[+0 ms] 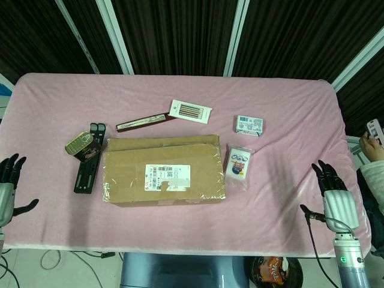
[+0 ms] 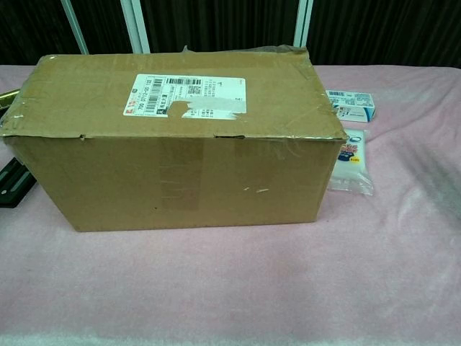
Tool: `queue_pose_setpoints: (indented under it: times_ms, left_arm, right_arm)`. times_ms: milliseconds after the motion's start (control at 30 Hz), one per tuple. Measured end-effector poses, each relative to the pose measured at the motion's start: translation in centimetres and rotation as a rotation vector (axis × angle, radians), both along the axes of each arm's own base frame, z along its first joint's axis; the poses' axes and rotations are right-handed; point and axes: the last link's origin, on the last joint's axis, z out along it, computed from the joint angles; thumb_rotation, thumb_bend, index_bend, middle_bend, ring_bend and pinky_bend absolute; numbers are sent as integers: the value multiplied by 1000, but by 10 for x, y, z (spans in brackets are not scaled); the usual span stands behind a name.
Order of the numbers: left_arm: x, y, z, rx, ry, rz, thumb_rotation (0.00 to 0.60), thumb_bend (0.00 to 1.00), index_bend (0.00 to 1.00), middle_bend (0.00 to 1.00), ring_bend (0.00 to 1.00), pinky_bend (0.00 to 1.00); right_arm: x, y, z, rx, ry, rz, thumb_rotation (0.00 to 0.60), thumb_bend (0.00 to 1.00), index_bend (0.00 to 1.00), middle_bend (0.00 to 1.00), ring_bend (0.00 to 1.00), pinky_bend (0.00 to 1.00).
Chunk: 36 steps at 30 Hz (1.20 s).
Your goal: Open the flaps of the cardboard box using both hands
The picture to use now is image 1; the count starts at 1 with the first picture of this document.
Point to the orange snack bag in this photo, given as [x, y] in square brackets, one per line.
[273, 268]

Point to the white smartphone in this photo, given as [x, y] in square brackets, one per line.
[376, 127]

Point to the clear plastic snack packet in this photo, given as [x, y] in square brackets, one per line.
[238, 165]

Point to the white colour pencil pack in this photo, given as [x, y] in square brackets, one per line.
[190, 112]

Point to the brown cardboard shipping box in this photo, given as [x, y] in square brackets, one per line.
[165, 156]

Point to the person's bare hand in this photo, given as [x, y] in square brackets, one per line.
[370, 148]

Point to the person's striped sleeve forearm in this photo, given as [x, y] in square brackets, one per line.
[373, 180]

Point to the white grey shelf frame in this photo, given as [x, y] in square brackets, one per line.
[355, 150]

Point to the black round bin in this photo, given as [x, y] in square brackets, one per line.
[295, 270]

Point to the white metal frame post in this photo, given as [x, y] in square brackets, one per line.
[357, 63]
[237, 36]
[115, 36]
[78, 39]

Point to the small white blue carton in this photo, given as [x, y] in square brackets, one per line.
[249, 126]

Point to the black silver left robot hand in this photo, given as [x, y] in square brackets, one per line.
[7, 180]

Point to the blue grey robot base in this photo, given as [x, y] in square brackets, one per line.
[180, 270]

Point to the gold black rectangular tin can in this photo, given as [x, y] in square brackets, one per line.
[82, 147]

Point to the black folding stand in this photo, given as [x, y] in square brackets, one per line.
[85, 177]

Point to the dark red long slim case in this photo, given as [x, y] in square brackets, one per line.
[141, 122]

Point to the blue white board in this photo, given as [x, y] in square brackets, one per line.
[4, 93]

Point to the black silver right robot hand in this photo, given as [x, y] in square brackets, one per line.
[340, 207]

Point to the pink tablecloth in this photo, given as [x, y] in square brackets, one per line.
[180, 90]

